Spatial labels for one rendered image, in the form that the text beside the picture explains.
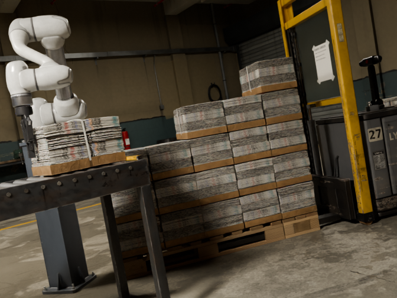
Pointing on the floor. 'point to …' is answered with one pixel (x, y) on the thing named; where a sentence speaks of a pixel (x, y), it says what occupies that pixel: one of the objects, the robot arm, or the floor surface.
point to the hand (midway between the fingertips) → (31, 150)
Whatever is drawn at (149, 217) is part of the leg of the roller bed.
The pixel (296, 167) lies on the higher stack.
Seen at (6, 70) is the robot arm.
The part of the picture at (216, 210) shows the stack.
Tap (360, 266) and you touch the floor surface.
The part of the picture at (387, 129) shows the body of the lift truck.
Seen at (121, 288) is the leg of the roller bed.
